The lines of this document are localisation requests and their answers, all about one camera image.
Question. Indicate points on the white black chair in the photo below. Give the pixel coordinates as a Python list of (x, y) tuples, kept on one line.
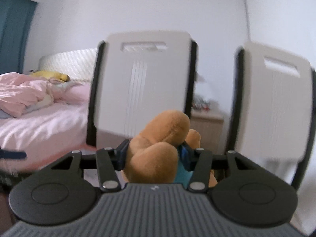
[(138, 75), (273, 107)]

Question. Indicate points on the teal curtain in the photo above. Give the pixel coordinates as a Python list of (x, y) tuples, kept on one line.
[(16, 19)]

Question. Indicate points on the yellow plush toy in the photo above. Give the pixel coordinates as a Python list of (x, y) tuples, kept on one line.
[(51, 74)]

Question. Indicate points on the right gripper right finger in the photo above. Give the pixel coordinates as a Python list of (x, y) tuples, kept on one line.
[(194, 168)]

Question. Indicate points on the orange plush toy blue shirt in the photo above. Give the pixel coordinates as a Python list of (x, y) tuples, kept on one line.
[(152, 155)]

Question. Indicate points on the right white black chair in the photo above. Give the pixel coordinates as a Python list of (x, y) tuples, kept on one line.
[(273, 107)]

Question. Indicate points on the left white black chair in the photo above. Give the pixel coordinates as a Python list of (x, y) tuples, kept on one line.
[(138, 75)]

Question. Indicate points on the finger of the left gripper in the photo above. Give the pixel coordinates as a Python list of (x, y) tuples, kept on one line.
[(9, 154)]

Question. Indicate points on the bed with pink sheet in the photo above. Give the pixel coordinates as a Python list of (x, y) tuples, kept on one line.
[(44, 135)]

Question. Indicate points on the pink crumpled duvet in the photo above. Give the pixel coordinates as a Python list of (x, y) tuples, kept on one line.
[(22, 94)]

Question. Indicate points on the wooden drawer nightstand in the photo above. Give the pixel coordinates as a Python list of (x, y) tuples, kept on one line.
[(209, 124)]

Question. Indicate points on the clutter on nightstand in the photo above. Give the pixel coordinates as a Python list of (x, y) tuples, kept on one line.
[(200, 104)]

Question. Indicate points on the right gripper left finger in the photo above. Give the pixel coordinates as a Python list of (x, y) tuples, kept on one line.
[(108, 161)]

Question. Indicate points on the white quilted headboard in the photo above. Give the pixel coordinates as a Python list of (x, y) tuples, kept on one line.
[(78, 64)]

